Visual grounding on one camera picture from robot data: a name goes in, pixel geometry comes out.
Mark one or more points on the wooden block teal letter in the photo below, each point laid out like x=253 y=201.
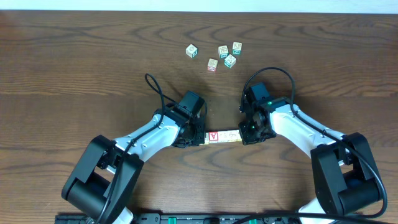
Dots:
x=223 y=51

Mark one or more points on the wooden block teal side far-left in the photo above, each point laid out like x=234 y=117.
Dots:
x=191 y=51

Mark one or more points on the wooden block red number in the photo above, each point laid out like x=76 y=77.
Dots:
x=212 y=64

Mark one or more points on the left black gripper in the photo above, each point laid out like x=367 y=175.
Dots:
x=201 y=133

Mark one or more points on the yellow-sided wooden block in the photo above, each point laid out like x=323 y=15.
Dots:
x=234 y=136

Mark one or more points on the red letter A block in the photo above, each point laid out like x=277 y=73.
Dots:
x=213 y=137

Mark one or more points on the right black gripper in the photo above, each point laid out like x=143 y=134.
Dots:
x=247 y=138

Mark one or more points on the yellow-edged wooden block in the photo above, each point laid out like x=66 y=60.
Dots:
x=207 y=141

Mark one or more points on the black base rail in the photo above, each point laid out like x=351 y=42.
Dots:
x=155 y=218

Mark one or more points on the plain white wooden block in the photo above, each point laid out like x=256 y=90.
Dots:
x=223 y=136

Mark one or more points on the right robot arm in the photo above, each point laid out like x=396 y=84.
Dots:
x=345 y=174

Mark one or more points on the wooden block teal front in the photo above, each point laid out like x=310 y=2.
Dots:
x=230 y=61

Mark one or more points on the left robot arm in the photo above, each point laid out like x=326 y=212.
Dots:
x=102 y=181

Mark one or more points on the wooden block green number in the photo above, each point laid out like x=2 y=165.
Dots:
x=237 y=48

